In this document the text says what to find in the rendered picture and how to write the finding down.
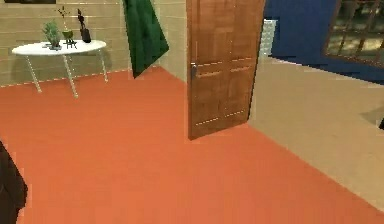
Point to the pale translucent block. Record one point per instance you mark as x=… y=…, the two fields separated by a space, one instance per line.
x=268 y=36

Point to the small black object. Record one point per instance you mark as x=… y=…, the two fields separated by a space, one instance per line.
x=381 y=124

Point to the green bowl on black stand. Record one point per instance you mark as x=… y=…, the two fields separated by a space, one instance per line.
x=68 y=34

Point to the dark green upholstered furniture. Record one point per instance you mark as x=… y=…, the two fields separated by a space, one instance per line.
x=143 y=33

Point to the white round table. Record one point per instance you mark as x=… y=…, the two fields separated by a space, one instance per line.
x=40 y=48

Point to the small green house plant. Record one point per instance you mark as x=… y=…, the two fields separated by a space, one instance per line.
x=52 y=34

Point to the black vase with twig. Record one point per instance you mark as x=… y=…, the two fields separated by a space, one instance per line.
x=85 y=34

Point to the dark framed wall picture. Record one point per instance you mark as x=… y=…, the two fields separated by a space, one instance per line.
x=30 y=1

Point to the brown wooden room door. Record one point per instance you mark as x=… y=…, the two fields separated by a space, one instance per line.
x=220 y=66

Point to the brown framed window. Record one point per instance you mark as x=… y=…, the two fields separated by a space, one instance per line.
x=358 y=31

